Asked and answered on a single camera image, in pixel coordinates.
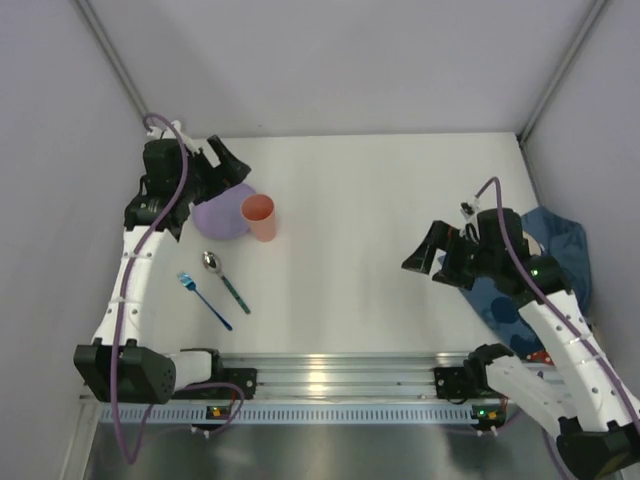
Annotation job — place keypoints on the left aluminium frame post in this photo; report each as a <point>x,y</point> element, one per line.
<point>89,16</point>

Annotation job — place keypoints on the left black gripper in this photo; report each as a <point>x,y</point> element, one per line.
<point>208,170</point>

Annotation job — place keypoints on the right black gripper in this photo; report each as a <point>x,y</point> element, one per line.
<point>451,256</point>

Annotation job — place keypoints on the right aluminium frame post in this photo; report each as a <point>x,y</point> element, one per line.
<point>569,55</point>

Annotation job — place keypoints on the aluminium frame post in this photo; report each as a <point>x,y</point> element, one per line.
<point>569,55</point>
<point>89,16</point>

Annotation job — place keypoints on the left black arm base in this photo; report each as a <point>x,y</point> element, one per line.
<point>235,379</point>

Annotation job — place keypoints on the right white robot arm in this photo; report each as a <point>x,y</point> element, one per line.
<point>596,427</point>

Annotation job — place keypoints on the pink plastic cup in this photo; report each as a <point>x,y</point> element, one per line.
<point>258,211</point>

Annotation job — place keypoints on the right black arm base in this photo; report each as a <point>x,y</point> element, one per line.
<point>457,386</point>

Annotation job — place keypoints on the purple plastic plate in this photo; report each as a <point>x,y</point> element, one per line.
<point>221,218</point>

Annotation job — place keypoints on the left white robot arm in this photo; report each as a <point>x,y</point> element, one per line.
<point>148,248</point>

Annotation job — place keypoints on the slotted cable duct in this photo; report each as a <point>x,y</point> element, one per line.
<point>312,414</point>

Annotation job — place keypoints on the spoon with green handle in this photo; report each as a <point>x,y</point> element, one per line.
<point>213,263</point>

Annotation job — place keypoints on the aluminium mounting rail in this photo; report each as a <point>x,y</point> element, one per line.
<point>325,375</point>

